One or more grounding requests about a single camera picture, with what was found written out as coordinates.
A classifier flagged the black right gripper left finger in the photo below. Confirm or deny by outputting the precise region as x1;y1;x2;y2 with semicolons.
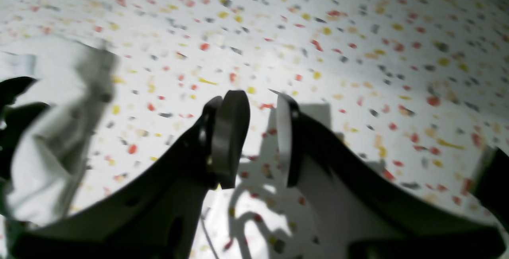
8;90;250;259

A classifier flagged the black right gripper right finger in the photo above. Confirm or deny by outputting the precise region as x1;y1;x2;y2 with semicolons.
275;92;507;259

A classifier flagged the terrazzo pattern tablecloth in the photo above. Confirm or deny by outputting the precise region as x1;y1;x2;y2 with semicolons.
1;0;508;259

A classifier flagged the white T-shirt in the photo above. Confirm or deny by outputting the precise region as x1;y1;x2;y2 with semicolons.
1;35;116;225

